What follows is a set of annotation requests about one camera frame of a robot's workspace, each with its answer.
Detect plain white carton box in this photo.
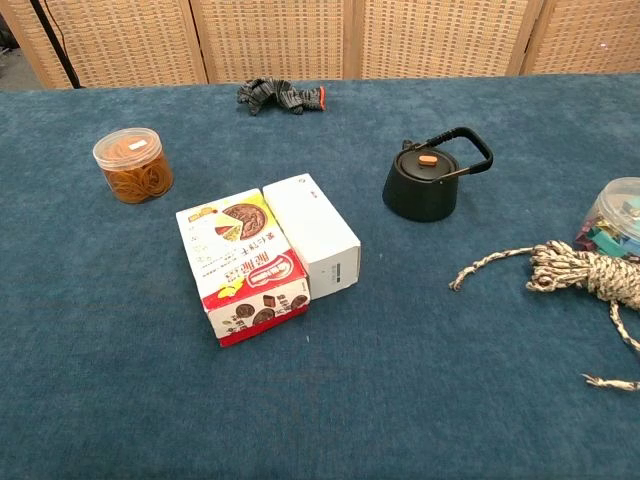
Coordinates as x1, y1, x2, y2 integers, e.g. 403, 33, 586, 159
262, 172, 362, 301

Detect red white snack box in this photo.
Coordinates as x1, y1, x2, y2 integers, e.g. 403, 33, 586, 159
175, 187, 312, 349

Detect grey knitted work glove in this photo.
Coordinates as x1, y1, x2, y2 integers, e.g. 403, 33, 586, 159
235, 78, 328, 117

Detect blue plush tablecloth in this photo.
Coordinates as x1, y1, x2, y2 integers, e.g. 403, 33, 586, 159
0, 73, 640, 480

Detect clear jar of rubber bands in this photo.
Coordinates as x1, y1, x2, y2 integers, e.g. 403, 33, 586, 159
92, 127, 175, 205

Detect woven rattan folding screen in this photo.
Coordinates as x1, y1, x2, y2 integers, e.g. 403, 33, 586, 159
0, 0, 640, 90

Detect clear jar of binder clips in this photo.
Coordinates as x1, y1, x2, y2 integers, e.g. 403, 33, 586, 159
573, 177, 640, 261

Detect black tripod stand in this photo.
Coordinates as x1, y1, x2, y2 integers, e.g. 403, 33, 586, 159
30, 0, 82, 90

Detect black round container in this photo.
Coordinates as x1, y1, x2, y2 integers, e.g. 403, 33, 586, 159
382, 126, 495, 223

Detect coiled camouflage rope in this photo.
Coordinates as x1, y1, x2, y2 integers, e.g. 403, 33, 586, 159
448, 239, 640, 392

